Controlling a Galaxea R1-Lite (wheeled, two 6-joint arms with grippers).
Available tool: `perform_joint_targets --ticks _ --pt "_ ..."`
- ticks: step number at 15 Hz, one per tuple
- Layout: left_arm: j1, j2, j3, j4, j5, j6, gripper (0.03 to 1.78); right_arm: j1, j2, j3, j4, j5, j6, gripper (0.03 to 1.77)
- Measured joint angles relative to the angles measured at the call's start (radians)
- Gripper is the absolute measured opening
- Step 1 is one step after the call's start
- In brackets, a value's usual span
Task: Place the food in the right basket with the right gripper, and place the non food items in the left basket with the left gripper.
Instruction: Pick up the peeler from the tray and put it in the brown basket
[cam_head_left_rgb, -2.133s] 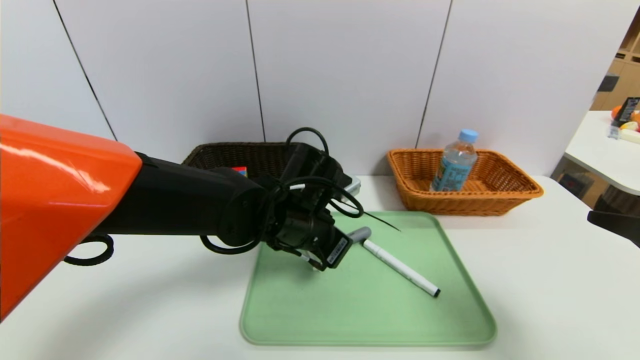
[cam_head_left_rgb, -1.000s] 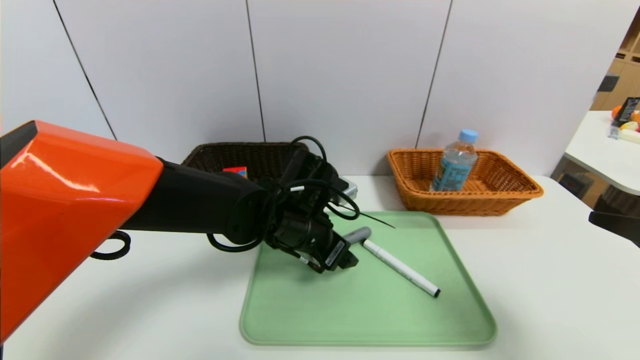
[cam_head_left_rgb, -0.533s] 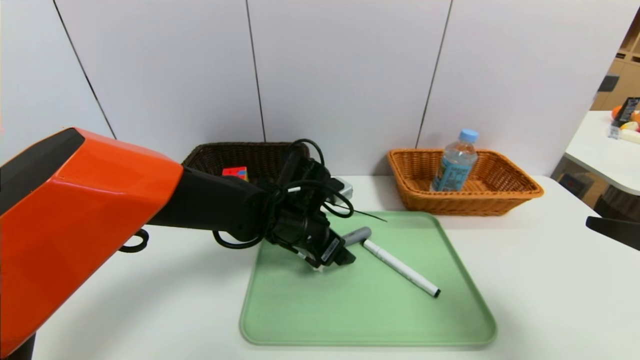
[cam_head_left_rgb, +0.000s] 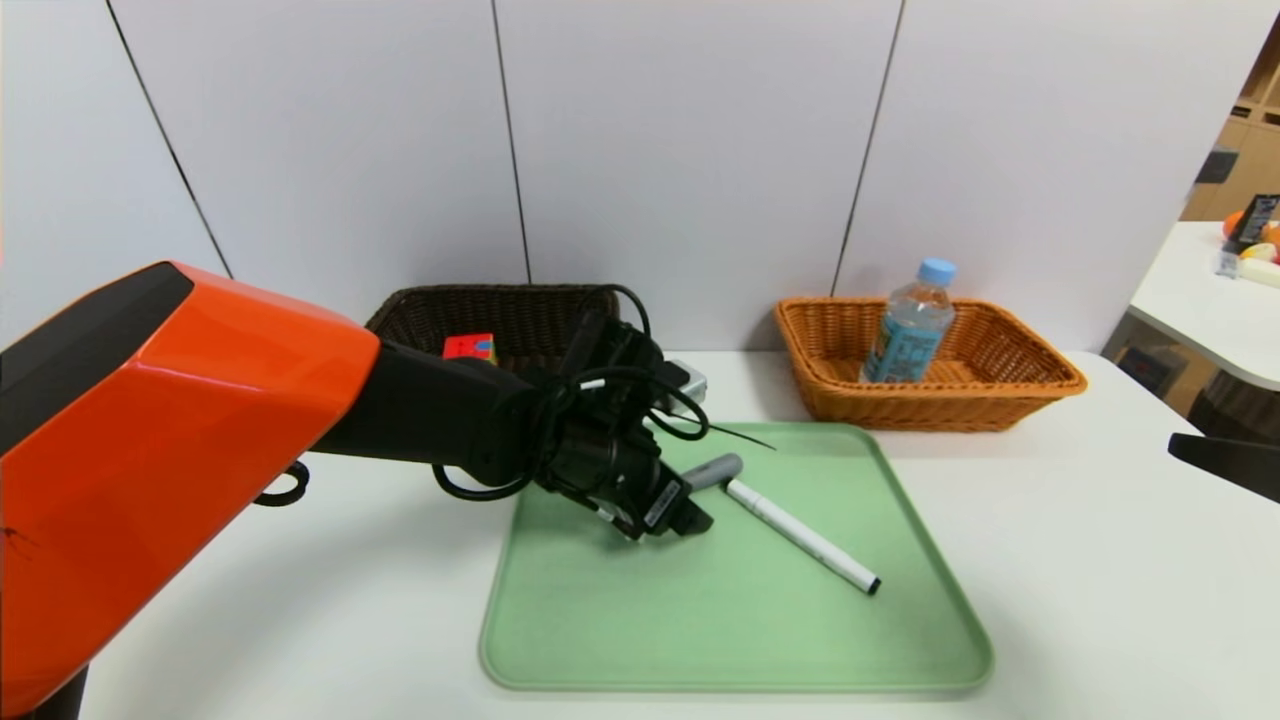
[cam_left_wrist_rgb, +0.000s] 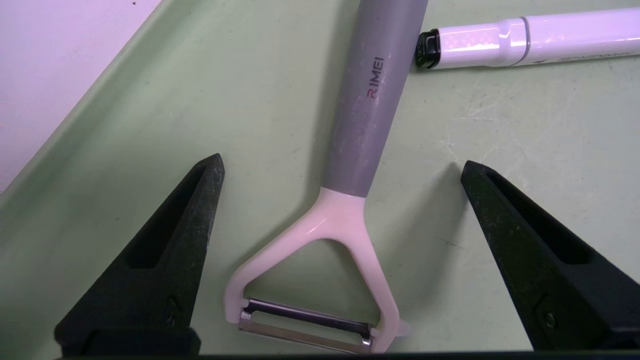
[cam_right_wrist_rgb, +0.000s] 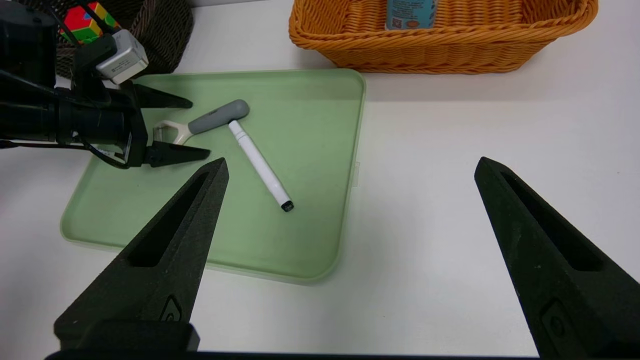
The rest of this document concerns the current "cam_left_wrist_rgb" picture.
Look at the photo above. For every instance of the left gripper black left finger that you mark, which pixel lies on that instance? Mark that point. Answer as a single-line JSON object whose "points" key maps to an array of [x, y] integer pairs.
{"points": [[150, 290]]}

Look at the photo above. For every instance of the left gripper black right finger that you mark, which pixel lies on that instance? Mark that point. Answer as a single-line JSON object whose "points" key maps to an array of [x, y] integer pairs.
{"points": [[560, 290]]}

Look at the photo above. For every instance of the green plastic tray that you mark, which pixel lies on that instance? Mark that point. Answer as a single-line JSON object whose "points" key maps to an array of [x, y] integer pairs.
{"points": [[150, 125]]}

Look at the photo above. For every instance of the white marker pen black cap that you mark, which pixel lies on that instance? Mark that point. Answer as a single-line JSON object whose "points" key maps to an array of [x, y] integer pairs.
{"points": [[550, 35]]}

